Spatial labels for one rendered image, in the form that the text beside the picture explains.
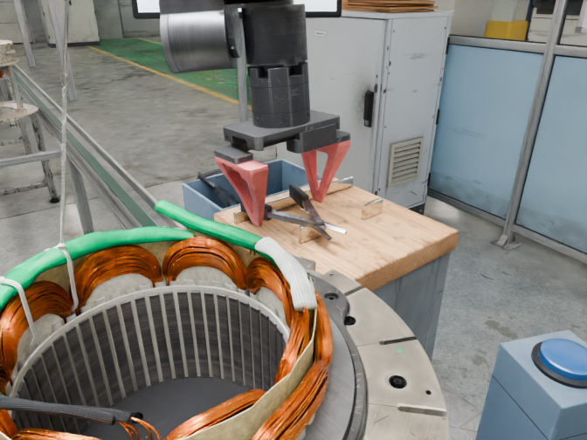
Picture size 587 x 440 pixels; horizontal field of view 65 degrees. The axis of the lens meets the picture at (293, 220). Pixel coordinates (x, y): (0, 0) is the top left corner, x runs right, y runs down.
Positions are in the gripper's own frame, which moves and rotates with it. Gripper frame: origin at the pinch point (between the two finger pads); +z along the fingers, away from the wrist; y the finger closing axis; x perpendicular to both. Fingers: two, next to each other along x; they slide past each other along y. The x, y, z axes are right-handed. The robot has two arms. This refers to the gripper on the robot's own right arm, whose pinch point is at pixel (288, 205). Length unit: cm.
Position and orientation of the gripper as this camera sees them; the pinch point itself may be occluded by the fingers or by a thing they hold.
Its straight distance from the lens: 49.5
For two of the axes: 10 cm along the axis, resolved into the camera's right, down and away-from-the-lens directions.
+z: 0.7, 9.0, 4.3
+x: 6.1, 3.0, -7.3
